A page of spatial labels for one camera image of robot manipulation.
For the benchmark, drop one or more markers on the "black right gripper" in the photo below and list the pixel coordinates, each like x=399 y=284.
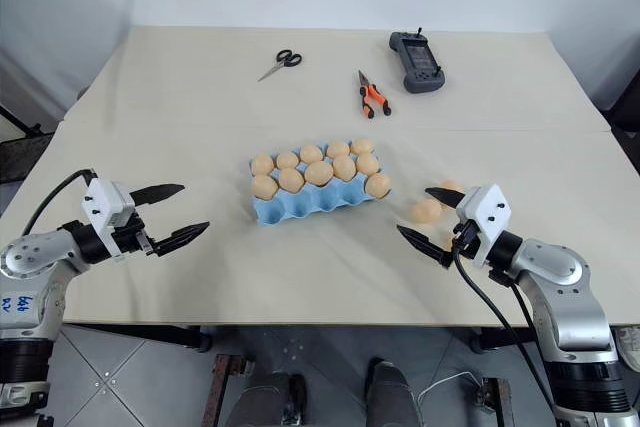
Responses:
x=466 y=239

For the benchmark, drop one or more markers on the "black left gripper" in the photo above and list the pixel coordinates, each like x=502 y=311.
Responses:
x=131 y=239

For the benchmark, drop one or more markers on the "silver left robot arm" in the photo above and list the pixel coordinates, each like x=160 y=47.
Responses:
x=37 y=254

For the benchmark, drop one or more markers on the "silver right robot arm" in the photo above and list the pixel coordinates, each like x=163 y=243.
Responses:
x=565 y=272

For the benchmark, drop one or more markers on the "blue egg tray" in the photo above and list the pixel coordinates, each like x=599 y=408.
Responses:
x=310 y=202

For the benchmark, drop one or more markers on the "tan egg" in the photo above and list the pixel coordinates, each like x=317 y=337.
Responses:
x=362 y=145
x=452 y=184
x=291 y=180
x=263 y=187
x=338 y=149
x=426 y=211
x=378 y=184
x=453 y=238
x=262 y=165
x=318 y=173
x=367 y=163
x=344 y=167
x=310 y=152
x=287 y=160

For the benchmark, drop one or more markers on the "orange and black pliers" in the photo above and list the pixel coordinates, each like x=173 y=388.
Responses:
x=372 y=94

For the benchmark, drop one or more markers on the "grey handheld remote controller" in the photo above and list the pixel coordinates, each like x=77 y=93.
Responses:
x=417 y=59

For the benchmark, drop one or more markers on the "dark rounded shape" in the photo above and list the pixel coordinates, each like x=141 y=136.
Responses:
x=392 y=392
x=270 y=399

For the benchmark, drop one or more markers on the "white shoe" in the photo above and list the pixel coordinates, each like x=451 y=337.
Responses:
x=629 y=342

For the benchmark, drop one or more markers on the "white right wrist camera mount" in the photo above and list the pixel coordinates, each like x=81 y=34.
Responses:
x=487 y=209

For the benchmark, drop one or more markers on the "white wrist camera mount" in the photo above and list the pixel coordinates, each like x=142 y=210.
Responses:
x=487 y=209
x=105 y=202

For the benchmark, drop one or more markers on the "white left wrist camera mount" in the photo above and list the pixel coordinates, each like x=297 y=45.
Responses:
x=105 y=202

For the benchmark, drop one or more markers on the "black table frame bar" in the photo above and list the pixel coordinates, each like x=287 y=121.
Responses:
x=500 y=339
x=165 y=334

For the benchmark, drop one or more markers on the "rusty metal rail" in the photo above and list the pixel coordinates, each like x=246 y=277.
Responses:
x=225 y=387
x=500 y=404

